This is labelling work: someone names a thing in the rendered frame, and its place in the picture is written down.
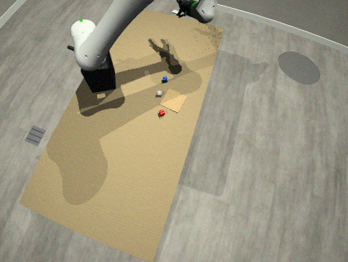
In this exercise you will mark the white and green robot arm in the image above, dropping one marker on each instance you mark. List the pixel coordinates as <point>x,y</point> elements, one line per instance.
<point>90,54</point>

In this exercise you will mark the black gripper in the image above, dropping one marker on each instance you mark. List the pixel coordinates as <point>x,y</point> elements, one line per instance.
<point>182,4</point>

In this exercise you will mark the tan square mat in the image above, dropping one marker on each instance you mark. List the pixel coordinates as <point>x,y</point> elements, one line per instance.
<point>173,100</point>

